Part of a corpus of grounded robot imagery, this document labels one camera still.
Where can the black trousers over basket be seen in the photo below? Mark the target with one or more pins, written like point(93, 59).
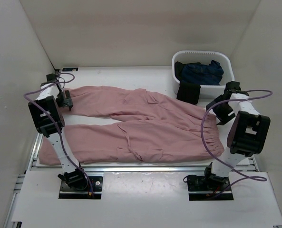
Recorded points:
point(189, 88)

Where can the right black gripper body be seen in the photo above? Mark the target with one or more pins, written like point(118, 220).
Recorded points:
point(222, 110)

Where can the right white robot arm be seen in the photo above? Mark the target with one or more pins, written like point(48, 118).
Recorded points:
point(247, 134)

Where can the aluminium table edge rail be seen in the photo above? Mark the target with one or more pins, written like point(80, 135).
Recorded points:
point(32, 157)

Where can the white plastic basket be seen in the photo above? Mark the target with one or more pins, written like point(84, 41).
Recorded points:
point(204, 57)

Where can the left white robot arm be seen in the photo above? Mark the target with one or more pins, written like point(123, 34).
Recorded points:
point(44, 106)

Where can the pink trousers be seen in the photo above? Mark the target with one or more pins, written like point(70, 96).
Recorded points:
point(149, 127)

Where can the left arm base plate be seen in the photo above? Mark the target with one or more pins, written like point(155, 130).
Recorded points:
point(83, 192)

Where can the blue trousers in basket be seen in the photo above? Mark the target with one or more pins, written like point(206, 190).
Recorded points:
point(209, 75)

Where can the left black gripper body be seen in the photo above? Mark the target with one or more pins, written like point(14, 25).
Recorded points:
point(62, 101)

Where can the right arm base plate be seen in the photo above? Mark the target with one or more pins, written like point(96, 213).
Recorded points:
point(201, 189)

